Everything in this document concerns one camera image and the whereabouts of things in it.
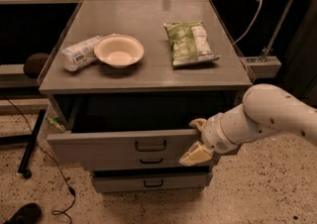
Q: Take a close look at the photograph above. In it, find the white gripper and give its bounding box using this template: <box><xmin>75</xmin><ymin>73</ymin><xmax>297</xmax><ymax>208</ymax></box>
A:
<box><xmin>179</xmin><ymin>113</ymin><xmax>238</xmax><ymax>167</ymax></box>

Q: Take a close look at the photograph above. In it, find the grey top drawer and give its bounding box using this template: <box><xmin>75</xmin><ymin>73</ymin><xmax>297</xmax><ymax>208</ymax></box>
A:
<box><xmin>48</xmin><ymin>91</ymin><xmax>235</xmax><ymax>171</ymax></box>

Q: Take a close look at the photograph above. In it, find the grey drawer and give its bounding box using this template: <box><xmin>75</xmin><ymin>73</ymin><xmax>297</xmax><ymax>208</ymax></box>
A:
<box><xmin>81</xmin><ymin>156</ymin><xmax>214</xmax><ymax>172</ymax></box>
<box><xmin>48</xmin><ymin>91</ymin><xmax>235</xmax><ymax>171</ymax></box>
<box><xmin>92</xmin><ymin>169</ymin><xmax>212</xmax><ymax>193</ymax></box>

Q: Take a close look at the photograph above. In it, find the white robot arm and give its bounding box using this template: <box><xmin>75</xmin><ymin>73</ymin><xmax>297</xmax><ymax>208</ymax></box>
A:
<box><xmin>179</xmin><ymin>84</ymin><xmax>317</xmax><ymax>167</ymax></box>

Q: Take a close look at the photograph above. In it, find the grey drawer cabinet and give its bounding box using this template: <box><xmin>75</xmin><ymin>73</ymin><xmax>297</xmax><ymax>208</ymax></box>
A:
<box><xmin>37</xmin><ymin>0</ymin><xmax>257</xmax><ymax>194</ymax></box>

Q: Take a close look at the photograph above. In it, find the grey bottom drawer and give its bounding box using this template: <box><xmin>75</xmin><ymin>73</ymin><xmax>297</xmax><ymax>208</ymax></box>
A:
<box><xmin>92</xmin><ymin>169</ymin><xmax>212</xmax><ymax>193</ymax></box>

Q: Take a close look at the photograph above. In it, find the grey middle drawer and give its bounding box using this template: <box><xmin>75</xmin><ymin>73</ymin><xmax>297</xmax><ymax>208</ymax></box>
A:
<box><xmin>81</xmin><ymin>156</ymin><xmax>214</xmax><ymax>172</ymax></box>

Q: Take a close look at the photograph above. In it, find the green white chip bag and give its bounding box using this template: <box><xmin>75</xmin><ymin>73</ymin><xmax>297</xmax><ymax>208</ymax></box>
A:
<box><xmin>163</xmin><ymin>21</ymin><xmax>220</xmax><ymax>67</ymax></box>

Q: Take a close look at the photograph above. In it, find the grey stand base block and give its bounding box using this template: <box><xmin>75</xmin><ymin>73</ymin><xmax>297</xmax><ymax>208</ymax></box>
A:
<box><xmin>240</xmin><ymin>56</ymin><xmax>281</xmax><ymax>79</ymax></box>

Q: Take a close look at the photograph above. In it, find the metal stand pole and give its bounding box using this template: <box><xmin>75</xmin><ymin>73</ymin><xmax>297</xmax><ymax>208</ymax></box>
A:
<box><xmin>258</xmin><ymin>0</ymin><xmax>294</xmax><ymax>62</ymax></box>

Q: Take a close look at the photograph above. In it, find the white paper bowl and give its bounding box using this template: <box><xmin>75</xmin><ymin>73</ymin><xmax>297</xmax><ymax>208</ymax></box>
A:
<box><xmin>94</xmin><ymin>35</ymin><xmax>145</xmax><ymax>68</ymax></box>

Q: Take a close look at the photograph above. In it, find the clear plastic bag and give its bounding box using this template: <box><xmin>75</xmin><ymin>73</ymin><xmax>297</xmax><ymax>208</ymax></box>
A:
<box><xmin>37</xmin><ymin>103</ymin><xmax>79</xmax><ymax>160</ymax></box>

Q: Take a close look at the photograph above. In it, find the white wrapped package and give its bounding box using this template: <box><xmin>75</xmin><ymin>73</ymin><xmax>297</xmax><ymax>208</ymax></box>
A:
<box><xmin>60</xmin><ymin>36</ymin><xmax>102</xmax><ymax>71</ymax></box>

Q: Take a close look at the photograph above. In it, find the black metal floor bar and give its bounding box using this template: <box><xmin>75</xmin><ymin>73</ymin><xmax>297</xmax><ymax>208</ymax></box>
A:
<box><xmin>18</xmin><ymin>110</ymin><xmax>46</xmax><ymax>179</ymax></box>

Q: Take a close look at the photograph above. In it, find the brown round ball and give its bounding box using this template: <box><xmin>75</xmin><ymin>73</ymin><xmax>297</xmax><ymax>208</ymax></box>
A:
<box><xmin>23</xmin><ymin>53</ymin><xmax>49</xmax><ymax>78</ymax></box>

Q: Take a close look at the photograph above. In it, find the black shoe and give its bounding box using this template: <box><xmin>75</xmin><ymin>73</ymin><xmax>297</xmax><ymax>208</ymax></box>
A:
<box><xmin>3</xmin><ymin>203</ymin><xmax>42</xmax><ymax>224</ymax></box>

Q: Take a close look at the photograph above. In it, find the white power cable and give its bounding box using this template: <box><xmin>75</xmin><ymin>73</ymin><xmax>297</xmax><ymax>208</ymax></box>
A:
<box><xmin>231</xmin><ymin>0</ymin><xmax>264</xmax><ymax>48</ymax></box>

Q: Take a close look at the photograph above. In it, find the black floor cable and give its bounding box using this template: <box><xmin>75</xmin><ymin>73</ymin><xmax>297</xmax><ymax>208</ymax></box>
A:
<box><xmin>0</xmin><ymin>95</ymin><xmax>77</xmax><ymax>224</ymax></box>

